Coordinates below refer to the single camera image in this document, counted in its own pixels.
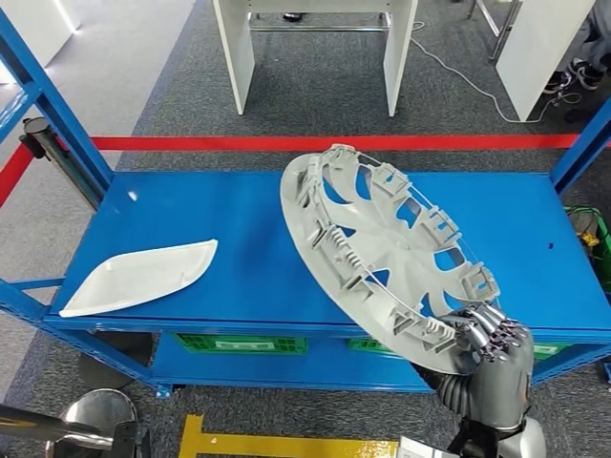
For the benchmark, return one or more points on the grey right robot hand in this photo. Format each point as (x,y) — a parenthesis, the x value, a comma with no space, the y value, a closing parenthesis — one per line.
(504,385)

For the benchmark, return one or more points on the grey plastic wheel cover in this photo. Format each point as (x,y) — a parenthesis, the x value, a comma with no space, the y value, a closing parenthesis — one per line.
(381,243)

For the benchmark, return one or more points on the green plastic crate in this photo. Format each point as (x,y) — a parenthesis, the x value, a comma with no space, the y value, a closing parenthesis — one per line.
(365,346)
(549,351)
(239,344)

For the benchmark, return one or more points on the white desk panel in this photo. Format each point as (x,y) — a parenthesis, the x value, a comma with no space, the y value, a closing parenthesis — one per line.
(537,50)

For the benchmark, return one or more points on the white desk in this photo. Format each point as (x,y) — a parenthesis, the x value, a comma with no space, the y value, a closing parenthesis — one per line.
(393,57)

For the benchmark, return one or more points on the red barrier belt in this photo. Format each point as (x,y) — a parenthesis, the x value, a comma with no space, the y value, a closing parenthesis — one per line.
(14,172)
(239,143)

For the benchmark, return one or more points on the person's black shoe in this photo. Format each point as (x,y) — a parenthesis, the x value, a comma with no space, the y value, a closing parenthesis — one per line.
(292,18)

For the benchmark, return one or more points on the white plastic lamp cover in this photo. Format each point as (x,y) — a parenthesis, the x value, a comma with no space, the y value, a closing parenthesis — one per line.
(134,278)

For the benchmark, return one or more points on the white booth panel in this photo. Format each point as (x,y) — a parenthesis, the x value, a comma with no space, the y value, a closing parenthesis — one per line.
(45,19)

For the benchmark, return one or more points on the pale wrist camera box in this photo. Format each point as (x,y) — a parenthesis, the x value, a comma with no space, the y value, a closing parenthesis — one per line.
(420,450)

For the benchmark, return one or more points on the chrome metal frame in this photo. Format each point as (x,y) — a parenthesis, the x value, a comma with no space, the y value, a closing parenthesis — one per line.
(507,28)

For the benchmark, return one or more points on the chrome stanchion post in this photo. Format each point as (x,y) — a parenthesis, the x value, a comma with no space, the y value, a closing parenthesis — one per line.
(97,411)

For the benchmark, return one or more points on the dark stanchion post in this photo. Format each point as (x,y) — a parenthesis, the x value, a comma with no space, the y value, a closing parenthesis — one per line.
(57,158)

